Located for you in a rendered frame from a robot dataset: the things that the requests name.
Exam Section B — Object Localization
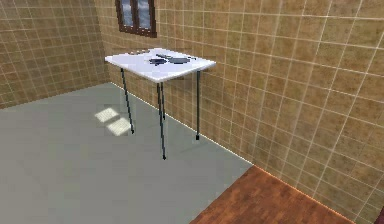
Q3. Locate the white table with black legs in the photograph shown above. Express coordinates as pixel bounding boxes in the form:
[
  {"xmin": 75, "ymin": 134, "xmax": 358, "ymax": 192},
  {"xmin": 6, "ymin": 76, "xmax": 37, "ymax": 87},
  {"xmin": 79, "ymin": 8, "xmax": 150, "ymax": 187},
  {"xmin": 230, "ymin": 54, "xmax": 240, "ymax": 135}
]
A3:
[{"xmin": 104, "ymin": 47, "xmax": 217, "ymax": 161}]

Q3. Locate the dark frying pan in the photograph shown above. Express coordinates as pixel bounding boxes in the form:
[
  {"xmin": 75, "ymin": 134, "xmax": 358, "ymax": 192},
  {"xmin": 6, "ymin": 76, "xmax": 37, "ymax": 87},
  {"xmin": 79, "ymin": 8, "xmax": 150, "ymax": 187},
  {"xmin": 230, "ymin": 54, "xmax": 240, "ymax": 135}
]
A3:
[{"xmin": 155, "ymin": 53, "xmax": 198, "ymax": 65}]

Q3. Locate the small dark pan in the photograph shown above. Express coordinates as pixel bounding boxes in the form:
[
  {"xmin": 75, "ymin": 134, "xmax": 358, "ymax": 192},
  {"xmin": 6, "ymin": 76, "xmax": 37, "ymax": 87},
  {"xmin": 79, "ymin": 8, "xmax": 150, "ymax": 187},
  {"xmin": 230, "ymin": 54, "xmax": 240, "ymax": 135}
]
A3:
[{"xmin": 148, "ymin": 57, "xmax": 168, "ymax": 66}]

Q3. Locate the brown framed window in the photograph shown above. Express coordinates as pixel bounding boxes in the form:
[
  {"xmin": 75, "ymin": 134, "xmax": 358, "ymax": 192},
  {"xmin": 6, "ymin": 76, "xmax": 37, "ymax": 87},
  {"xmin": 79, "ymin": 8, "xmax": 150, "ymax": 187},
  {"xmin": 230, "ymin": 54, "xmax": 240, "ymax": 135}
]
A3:
[{"xmin": 114, "ymin": 0, "xmax": 158, "ymax": 39}]

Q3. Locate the dark red furniture edge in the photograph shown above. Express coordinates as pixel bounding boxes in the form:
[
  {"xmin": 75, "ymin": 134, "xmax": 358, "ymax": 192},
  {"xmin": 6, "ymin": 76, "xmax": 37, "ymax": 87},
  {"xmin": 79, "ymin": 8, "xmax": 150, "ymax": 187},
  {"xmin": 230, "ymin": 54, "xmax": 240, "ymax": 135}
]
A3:
[{"xmin": 373, "ymin": 206, "xmax": 384, "ymax": 224}]

